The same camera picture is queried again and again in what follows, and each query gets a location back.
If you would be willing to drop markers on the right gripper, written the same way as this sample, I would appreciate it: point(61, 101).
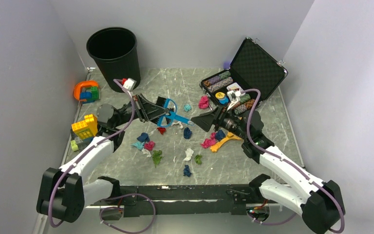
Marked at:
point(205, 121)

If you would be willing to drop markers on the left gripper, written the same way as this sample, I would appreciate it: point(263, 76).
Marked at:
point(150, 110)

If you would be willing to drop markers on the blue hand brush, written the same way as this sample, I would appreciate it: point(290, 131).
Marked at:
point(168, 118)

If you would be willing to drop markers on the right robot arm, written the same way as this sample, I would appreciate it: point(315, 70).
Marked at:
point(318, 203)

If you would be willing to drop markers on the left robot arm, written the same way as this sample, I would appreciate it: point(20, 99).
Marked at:
point(63, 193)

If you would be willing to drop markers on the dark blue scrap by scoop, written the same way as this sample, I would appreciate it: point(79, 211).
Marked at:
point(219, 135)

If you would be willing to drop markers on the pink paper scrap by scoop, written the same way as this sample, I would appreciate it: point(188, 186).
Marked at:
point(208, 142)

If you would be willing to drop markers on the red paper scrap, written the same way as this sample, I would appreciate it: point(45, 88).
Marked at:
point(161, 130)

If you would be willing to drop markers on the dark blue scrap centre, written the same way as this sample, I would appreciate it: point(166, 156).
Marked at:
point(187, 133)

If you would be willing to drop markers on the light blue paper scrap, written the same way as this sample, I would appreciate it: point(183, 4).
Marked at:
point(187, 107)

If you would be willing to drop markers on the dark blue scrap left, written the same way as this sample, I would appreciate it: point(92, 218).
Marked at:
point(144, 137)

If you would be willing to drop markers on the white scrap near brush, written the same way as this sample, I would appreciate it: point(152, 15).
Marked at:
point(179, 124)

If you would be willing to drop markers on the yellow slotted scoop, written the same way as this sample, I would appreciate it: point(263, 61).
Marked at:
point(230, 136)

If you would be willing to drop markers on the yellow dealer button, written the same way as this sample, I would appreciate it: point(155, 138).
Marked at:
point(220, 95)

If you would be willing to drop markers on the pink paper scrap left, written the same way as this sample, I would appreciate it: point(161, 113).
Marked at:
point(149, 145)

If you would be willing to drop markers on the teal paper scrap left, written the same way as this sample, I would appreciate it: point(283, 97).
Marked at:
point(138, 145)

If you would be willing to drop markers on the white paper scrap small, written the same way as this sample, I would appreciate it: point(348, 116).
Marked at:
point(146, 152)

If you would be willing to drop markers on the green paper scrap left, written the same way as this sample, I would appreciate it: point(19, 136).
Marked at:
point(157, 157)

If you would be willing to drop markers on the playing card deck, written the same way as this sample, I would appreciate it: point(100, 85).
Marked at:
point(235, 87)

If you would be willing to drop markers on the dark blue scrap front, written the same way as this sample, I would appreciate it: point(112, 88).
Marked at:
point(186, 171)

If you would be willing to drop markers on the blue and green toy blocks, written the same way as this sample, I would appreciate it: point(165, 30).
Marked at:
point(90, 94)

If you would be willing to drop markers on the yellow toy block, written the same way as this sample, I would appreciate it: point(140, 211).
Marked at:
point(86, 128)

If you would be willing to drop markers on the orange curved toy piece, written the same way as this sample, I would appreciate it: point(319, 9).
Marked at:
point(82, 85)

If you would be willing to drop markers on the black poker chip case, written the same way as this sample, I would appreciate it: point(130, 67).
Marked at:
point(252, 67)

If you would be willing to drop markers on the black plastic waste bin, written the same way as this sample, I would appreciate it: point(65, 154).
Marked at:
point(114, 51)

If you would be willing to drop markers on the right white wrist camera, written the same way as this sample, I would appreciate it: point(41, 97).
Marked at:
point(234, 95)

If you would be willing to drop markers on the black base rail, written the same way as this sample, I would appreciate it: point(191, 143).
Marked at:
point(234, 199)

